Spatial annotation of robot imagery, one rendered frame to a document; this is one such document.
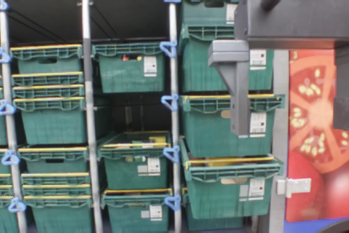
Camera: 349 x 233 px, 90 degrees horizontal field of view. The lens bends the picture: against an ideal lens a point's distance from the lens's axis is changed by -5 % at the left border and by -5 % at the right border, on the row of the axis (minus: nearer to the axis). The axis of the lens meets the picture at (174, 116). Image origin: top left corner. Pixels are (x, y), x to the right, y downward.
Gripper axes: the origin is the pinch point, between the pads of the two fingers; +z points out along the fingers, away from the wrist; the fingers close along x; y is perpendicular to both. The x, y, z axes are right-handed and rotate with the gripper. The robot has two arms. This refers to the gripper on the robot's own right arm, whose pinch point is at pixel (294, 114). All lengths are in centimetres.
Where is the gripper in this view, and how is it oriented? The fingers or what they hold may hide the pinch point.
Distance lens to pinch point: 25.5
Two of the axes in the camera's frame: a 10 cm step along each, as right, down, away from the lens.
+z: 0.3, 10.0, 0.8
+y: 0.0, 0.8, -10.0
